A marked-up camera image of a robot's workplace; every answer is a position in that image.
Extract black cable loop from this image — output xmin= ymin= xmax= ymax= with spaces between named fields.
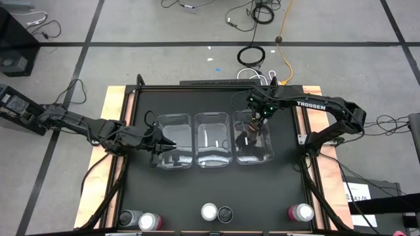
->
xmin=143 ymin=110 xmax=159 ymax=132

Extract white Celsius drink can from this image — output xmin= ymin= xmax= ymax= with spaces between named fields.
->
xmin=217 ymin=205 xmax=234 ymax=224
xmin=117 ymin=209 xmax=144 ymax=229

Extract black floor box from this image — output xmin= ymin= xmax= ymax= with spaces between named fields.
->
xmin=341 ymin=176 xmax=410 ymax=236

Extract black equipment box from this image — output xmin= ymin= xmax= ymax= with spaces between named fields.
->
xmin=178 ymin=79 xmax=258 ymax=87

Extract clear plastic bin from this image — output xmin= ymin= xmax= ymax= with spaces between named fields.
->
xmin=193 ymin=111 xmax=231 ymax=168
xmin=232 ymin=109 xmax=275 ymax=166
xmin=156 ymin=113 xmax=194 ymax=170

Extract orange extension cable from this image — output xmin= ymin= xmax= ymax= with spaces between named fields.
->
xmin=276 ymin=0 xmax=295 ymax=86

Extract large black cable coil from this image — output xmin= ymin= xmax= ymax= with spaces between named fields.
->
xmin=236 ymin=45 xmax=266 ymax=69

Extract black table frame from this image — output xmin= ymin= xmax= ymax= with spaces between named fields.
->
xmin=116 ymin=83 xmax=318 ymax=233

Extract white paper sheet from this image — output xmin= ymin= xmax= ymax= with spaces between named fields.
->
xmin=342 ymin=182 xmax=379 ymax=228

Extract grey post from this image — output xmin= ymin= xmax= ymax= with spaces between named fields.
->
xmin=408 ymin=112 xmax=420 ymax=165

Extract small black cable coil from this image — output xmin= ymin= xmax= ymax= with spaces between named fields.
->
xmin=250 ymin=3 xmax=275 ymax=26

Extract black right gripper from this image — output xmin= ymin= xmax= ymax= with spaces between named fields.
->
xmin=235 ymin=105 xmax=274 ymax=149

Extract black floor cable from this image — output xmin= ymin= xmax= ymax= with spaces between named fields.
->
xmin=30 ymin=19 xmax=63 ymax=41

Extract wooden table board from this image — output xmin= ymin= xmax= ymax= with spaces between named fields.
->
xmin=73 ymin=85 xmax=136 ymax=230
xmin=293 ymin=85 xmax=355 ymax=230

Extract white coiled cable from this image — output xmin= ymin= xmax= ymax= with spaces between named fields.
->
xmin=236 ymin=67 xmax=278 ymax=87

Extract white floor cable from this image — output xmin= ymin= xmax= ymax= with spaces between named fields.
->
xmin=12 ymin=10 xmax=49 ymax=28

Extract black equipment case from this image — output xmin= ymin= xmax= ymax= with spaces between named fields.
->
xmin=0 ymin=6 xmax=41 ymax=78

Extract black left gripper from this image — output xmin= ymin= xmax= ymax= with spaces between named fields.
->
xmin=126 ymin=125 xmax=177 ymax=168

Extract black tangled cables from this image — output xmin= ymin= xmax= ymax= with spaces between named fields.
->
xmin=360 ymin=113 xmax=411 ymax=136

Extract black control box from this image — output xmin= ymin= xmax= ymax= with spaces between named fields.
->
xmin=0 ymin=84 xmax=49 ymax=136

